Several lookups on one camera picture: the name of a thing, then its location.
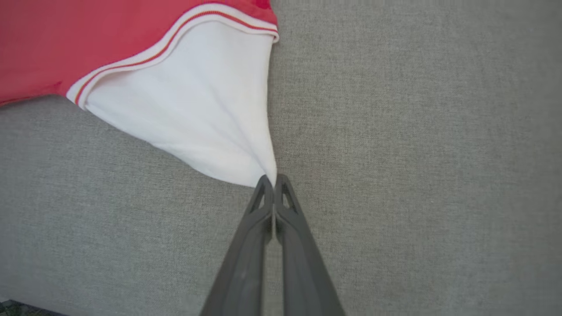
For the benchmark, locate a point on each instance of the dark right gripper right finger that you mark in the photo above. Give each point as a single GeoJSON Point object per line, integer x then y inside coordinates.
{"type": "Point", "coordinates": [303, 263]}

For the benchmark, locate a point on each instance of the grey fabric sofa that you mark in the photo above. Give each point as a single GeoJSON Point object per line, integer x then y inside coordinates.
{"type": "Point", "coordinates": [417, 153]}

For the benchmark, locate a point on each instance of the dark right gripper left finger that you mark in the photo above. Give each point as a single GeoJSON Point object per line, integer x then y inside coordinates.
{"type": "Point", "coordinates": [243, 263]}

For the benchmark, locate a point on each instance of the red jersey white striped trim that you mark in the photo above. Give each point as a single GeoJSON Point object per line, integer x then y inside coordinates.
{"type": "Point", "coordinates": [197, 101]}

